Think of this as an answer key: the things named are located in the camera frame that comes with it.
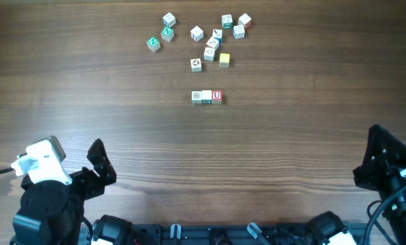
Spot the block red picture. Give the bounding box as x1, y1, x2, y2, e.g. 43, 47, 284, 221
191, 91, 202, 104

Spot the block green V side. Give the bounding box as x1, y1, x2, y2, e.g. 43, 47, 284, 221
201, 90, 212, 103

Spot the red U block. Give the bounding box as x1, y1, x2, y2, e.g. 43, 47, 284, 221
212, 90, 222, 103

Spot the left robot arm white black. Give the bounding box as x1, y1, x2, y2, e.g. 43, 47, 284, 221
11, 136, 139, 244

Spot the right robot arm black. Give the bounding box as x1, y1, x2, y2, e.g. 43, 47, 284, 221
303, 125, 406, 244

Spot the green N block left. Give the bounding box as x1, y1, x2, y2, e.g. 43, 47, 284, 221
146, 36, 160, 52

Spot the green n block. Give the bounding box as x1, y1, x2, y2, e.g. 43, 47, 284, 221
161, 27, 174, 42
146, 36, 160, 52

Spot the block dark round picture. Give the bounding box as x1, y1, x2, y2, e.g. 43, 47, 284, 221
190, 59, 202, 72

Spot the green N block upper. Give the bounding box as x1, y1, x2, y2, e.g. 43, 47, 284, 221
161, 27, 174, 42

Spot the block tree sketch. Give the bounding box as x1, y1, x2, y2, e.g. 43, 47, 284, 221
203, 47, 216, 61

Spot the block blue side top left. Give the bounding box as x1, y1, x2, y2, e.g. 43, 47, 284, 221
163, 12, 176, 28

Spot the block blue side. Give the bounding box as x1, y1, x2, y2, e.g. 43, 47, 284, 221
212, 29, 223, 44
163, 12, 176, 28

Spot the plain white block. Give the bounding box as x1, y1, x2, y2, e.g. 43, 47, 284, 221
190, 26, 204, 42

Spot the yellow block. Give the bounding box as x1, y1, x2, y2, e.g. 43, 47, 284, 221
219, 53, 231, 67

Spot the block sketch tilted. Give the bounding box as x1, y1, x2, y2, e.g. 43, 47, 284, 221
205, 37, 220, 50

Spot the block blue side centre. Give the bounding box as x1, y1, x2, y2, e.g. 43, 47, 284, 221
212, 29, 223, 44

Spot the block green Z side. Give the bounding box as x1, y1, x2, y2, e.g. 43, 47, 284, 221
221, 14, 233, 29

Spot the block blue sketch right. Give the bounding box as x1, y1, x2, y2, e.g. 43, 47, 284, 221
233, 24, 245, 39

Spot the block red M side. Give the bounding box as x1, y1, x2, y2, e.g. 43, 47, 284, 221
238, 13, 252, 29

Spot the right camera black cable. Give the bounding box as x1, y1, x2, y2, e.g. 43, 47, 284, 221
362, 183, 406, 245

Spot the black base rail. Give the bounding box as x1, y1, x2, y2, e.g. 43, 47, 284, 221
80, 223, 370, 245

